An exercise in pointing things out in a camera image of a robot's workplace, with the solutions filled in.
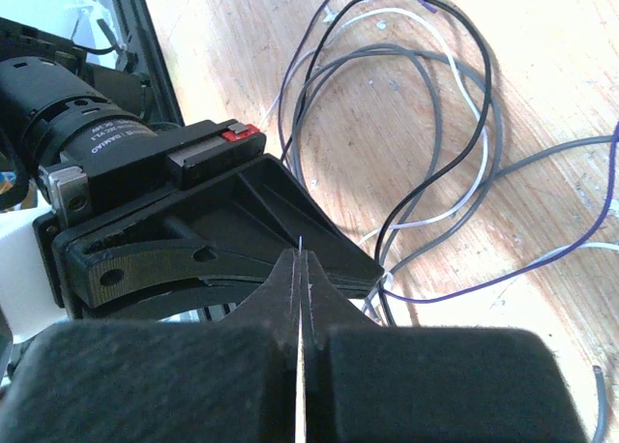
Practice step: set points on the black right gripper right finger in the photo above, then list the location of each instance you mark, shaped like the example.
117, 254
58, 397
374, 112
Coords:
455, 384

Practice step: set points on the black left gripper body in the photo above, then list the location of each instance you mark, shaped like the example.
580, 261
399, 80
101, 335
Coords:
147, 224

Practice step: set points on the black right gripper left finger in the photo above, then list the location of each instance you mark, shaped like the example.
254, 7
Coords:
128, 381

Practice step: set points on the white zip tie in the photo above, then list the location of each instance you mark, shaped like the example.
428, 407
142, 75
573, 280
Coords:
300, 365

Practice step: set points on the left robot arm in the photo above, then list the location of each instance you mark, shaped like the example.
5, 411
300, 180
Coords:
47, 88

